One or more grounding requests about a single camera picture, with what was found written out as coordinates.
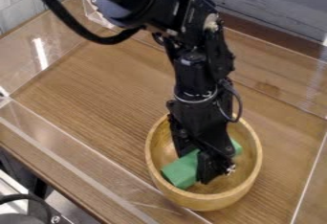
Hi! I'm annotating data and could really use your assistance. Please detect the clear acrylic tray wall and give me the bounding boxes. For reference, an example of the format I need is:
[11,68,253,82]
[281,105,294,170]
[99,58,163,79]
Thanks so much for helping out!
[0,87,213,224]

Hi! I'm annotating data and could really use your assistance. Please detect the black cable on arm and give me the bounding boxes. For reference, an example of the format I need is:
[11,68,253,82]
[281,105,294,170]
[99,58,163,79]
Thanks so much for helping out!
[23,0,146,46]

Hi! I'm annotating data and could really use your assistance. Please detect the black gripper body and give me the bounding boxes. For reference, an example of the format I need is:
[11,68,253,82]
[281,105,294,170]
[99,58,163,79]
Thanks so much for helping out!
[166,92,241,153]

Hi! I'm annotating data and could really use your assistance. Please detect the black cable lower left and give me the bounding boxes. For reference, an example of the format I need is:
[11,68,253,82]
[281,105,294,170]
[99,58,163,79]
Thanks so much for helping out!
[0,193,54,224]

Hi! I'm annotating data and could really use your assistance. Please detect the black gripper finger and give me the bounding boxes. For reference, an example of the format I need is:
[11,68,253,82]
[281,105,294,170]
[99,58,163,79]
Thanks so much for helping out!
[169,119,198,158]
[197,150,237,184]

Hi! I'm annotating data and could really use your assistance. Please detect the clear acrylic corner bracket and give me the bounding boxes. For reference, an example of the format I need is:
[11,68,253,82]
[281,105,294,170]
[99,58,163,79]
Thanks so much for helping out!
[82,0,115,29]

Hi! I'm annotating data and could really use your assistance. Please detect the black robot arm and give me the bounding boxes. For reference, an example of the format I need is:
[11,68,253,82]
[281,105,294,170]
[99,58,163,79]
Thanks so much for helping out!
[95,0,242,184]

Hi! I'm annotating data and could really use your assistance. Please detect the brown wooden bowl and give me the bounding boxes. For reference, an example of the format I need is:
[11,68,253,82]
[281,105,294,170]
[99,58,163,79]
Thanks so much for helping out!
[145,115,263,212]

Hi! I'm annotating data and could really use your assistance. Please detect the green rectangular block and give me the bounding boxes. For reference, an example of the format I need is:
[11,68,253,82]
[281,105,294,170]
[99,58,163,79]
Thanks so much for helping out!
[161,138,245,190]

